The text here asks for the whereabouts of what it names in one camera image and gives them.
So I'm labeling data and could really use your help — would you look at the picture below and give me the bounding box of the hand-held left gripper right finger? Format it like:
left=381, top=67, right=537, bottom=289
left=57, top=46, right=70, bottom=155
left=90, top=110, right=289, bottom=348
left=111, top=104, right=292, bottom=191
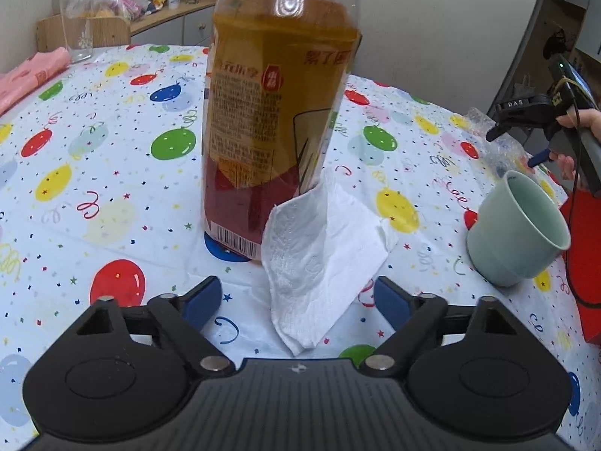
left=359, top=276, right=510, bottom=377

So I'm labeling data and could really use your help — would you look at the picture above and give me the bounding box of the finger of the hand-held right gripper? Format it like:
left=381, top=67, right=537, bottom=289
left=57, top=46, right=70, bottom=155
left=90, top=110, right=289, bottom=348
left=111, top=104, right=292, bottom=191
left=527, top=147, right=557, bottom=169
left=485, top=121, right=519, bottom=142

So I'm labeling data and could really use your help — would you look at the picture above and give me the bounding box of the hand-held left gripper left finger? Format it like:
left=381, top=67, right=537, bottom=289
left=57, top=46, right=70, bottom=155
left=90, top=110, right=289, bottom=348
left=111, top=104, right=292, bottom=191
left=75, top=276, right=236, bottom=377

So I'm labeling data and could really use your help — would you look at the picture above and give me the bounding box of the white paper tissue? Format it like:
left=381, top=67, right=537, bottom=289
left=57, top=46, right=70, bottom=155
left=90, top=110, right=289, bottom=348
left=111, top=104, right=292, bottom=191
left=261, top=181, right=400, bottom=357

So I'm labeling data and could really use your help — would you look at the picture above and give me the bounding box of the red cardboard box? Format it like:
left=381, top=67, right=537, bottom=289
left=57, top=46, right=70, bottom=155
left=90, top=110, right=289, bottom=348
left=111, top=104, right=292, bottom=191
left=559, top=188, right=601, bottom=345

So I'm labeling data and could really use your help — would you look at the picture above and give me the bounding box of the person's right hand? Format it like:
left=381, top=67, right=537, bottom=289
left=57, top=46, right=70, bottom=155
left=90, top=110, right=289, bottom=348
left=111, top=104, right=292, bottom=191
left=554, top=108, right=601, bottom=183

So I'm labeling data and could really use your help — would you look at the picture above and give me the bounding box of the pale green ceramic mug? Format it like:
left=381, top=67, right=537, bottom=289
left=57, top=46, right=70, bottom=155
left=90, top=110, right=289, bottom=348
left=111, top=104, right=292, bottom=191
left=466, top=170, right=572, bottom=288

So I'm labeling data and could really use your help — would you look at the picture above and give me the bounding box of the balloon print tablecloth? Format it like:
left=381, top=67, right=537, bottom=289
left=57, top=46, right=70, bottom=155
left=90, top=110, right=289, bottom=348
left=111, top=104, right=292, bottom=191
left=0, top=44, right=601, bottom=451

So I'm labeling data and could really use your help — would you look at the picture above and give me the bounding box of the plastic tea bottle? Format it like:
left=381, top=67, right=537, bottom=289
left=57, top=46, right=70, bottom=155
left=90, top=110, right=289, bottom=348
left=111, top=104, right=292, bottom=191
left=201, top=0, right=362, bottom=264

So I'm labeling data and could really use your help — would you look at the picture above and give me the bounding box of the wooden side cabinet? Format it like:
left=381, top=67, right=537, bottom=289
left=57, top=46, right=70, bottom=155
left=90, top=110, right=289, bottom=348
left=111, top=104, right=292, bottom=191
left=36, top=0, right=217, bottom=53

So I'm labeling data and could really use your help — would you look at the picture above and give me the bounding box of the pink cloth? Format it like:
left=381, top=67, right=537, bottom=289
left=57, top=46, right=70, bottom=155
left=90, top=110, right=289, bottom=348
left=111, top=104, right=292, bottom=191
left=0, top=47, right=71, bottom=116

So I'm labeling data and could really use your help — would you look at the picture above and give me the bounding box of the clear drinking glass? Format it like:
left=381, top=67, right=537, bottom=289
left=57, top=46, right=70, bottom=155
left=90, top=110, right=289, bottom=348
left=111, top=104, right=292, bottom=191
left=59, top=0, right=95, bottom=64

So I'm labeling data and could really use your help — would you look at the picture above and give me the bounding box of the plastic bag of clutter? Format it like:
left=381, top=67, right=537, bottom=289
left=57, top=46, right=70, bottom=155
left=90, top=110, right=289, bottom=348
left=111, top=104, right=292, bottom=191
left=66, top=0, right=144, bottom=23

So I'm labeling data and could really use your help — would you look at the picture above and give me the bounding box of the white cabinet with black handles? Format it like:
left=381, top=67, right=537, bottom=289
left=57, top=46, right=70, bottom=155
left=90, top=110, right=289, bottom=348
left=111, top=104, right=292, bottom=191
left=545, top=0, right=601, bottom=58

